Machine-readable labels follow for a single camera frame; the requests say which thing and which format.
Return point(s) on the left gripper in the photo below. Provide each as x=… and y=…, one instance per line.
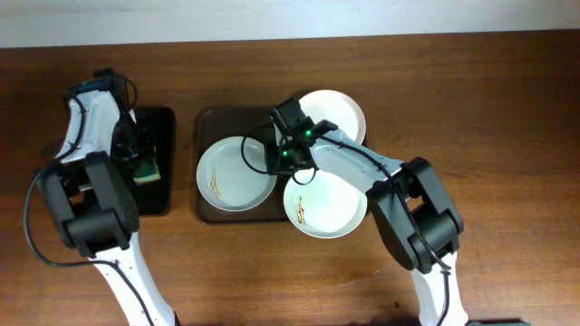
x=137, y=151

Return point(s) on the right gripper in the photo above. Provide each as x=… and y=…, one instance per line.
x=281, y=163

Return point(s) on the green yellow sponge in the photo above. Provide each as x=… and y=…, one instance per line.
x=146, y=169

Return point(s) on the white plate bottom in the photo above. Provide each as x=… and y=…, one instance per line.
x=323, y=205

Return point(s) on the white plate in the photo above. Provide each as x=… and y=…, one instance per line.
x=227, y=182
x=338, y=108
x=323, y=205

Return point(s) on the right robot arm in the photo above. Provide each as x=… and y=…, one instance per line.
x=418, y=222

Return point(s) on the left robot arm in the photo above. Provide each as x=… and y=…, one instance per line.
x=114, y=168

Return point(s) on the black rectangular tray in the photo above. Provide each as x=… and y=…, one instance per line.
x=153, y=199

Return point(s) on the brown serving tray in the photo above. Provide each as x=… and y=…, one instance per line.
x=220, y=122

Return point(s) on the white plate top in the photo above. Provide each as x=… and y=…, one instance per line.
x=338, y=108

